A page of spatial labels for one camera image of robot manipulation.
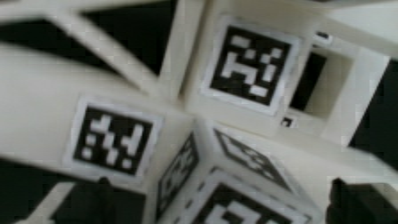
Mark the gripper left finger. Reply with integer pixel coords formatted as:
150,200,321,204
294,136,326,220
14,178,117,224

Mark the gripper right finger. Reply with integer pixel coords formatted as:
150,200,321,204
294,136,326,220
325,178,398,224

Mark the white chair leg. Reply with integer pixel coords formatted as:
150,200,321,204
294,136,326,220
149,118,323,224

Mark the white chair back frame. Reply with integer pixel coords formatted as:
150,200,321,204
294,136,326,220
0,0,398,189

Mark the white chair seat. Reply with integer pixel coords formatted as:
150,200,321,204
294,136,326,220
280,32,390,147

